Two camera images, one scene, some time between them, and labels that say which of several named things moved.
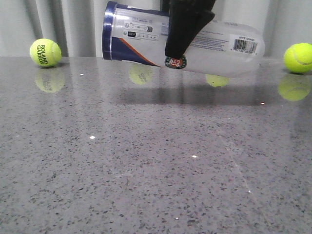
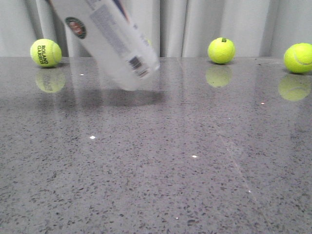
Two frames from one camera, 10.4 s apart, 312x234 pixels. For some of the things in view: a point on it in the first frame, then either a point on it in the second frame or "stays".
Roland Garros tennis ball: [45, 52] stays
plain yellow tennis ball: [297, 57] stays
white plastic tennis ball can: [223, 48] -> [109, 37]
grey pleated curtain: [76, 26] stays
